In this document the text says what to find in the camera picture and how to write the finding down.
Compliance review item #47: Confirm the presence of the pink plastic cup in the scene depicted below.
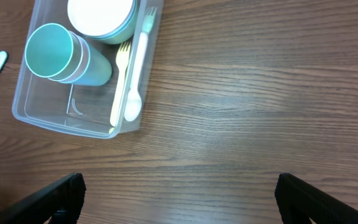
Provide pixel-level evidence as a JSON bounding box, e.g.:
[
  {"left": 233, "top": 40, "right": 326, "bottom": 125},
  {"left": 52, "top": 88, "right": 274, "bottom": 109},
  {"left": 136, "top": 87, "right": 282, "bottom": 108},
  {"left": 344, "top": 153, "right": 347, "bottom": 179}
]
[{"left": 60, "top": 36, "right": 90, "bottom": 84}]

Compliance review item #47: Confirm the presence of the green-blue bowl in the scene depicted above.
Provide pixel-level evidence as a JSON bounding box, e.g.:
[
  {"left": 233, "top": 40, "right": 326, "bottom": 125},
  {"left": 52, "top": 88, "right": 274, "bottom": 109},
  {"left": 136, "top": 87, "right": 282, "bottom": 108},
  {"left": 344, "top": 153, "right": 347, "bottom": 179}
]
[{"left": 103, "top": 12, "right": 138, "bottom": 44}]

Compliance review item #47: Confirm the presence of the pink plastic bowl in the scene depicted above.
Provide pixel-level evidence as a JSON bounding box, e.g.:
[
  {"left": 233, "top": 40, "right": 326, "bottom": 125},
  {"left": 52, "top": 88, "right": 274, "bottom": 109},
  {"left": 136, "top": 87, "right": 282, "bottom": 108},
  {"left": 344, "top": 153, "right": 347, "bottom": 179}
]
[{"left": 67, "top": 0, "right": 135, "bottom": 37}]

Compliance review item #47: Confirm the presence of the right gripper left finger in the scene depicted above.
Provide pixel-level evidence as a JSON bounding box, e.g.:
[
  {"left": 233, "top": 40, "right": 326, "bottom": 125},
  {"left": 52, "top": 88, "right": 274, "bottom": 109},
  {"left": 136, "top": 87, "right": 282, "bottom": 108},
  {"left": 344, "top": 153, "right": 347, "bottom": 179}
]
[{"left": 0, "top": 173, "right": 86, "bottom": 224}]

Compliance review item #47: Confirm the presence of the green plastic cup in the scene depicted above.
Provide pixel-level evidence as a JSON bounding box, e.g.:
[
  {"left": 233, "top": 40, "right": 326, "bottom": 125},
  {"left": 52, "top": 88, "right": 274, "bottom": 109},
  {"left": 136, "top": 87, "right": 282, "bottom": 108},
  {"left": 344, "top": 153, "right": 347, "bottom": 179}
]
[{"left": 24, "top": 23, "right": 82, "bottom": 80}]

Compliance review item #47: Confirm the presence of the clear plastic container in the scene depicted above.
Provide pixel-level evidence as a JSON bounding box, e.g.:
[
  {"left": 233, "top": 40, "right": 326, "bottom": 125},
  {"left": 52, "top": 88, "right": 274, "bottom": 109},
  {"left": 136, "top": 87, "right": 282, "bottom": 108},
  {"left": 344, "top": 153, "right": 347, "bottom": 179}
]
[{"left": 12, "top": 0, "right": 164, "bottom": 139}]

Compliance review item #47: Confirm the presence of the yellow plastic fork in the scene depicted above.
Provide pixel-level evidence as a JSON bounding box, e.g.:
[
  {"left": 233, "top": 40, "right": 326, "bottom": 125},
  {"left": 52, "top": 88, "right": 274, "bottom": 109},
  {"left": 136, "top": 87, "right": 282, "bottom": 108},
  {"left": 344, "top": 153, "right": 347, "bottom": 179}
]
[{"left": 110, "top": 41, "right": 131, "bottom": 127}]

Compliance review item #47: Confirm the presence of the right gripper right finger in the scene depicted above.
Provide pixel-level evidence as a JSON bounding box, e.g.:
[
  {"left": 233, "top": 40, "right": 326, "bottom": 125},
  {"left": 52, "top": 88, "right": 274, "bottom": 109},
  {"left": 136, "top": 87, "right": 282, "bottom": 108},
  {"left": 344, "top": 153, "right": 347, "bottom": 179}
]
[{"left": 275, "top": 173, "right": 358, "bottom": 224}]

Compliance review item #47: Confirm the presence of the white plastic spoon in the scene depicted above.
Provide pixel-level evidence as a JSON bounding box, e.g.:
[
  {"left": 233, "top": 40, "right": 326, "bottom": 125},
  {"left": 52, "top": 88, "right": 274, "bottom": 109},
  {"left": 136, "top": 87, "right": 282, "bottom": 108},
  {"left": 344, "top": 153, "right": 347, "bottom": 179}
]
[{"left": 124, "top": 32, "right": 149, "bottom": 122}]

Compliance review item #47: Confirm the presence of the blue plastic cup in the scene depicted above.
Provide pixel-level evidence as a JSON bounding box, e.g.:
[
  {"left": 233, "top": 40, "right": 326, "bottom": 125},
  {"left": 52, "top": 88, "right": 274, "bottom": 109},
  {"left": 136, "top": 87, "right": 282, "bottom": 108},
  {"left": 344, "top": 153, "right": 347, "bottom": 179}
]
[{"left": 74, "top": 45, "right": 112, "bottom": 86}]

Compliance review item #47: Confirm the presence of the blue bowl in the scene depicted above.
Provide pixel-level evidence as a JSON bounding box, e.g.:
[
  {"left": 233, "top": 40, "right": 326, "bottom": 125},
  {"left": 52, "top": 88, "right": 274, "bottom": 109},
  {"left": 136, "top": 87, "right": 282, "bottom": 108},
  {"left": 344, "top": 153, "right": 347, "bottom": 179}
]
[{"left": 98, "top": 0, "right": 138, "bottom": 39}]

